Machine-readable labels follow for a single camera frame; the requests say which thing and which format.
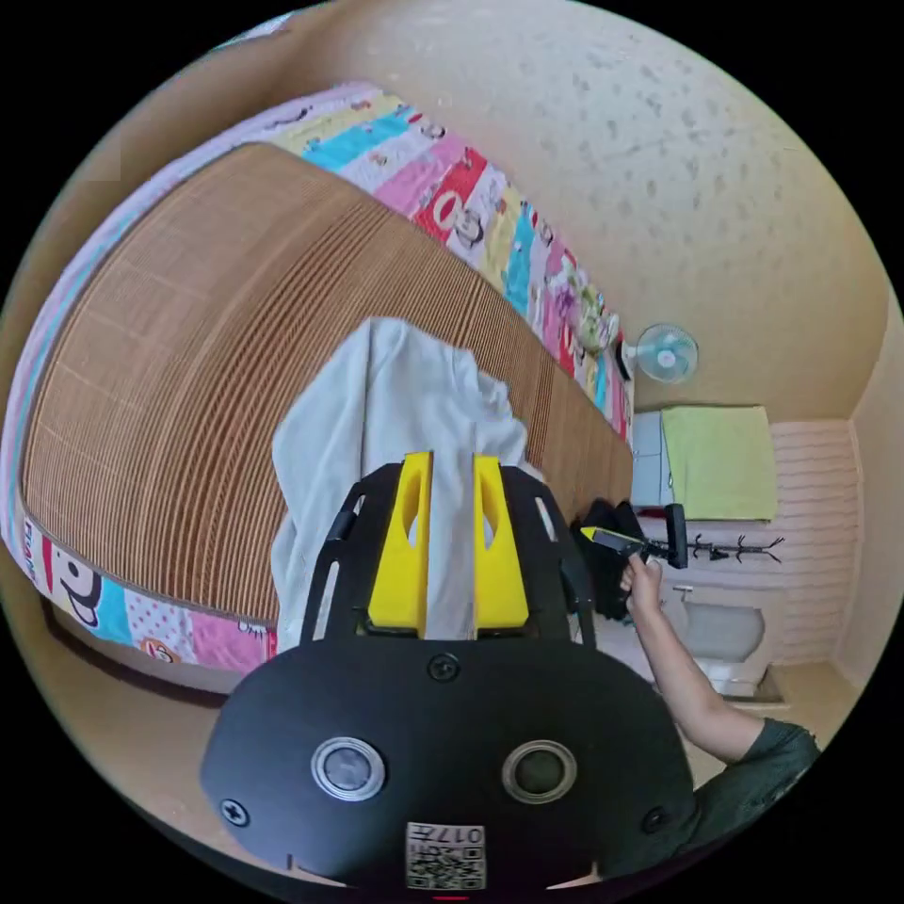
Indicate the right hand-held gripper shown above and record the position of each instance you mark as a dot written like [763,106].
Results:
[621,544]

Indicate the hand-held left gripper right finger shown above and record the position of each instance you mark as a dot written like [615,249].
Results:
[503,572]

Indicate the black pile of clothes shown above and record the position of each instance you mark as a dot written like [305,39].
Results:
[609,579]

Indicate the white toilet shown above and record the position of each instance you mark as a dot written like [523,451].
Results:
[724,628]

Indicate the white long sleeve shirt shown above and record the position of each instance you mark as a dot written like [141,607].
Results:
[395,395]

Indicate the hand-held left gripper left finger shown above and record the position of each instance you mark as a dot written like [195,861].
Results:
[395,565]

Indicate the person's right forearm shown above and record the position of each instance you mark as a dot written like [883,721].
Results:
[678,671]

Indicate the wall fan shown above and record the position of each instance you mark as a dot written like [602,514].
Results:
[666,353]

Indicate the pale blue cupboard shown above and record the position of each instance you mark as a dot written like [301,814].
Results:
[646,459]

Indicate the person's right hand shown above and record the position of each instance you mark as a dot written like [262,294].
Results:
[641,582]

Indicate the bed with woven mat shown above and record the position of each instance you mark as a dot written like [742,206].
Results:
[212,367]

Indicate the green towel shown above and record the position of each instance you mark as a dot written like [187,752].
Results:
[717,462]

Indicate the black wall coat hooks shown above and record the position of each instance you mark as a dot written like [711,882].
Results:
[738,547]

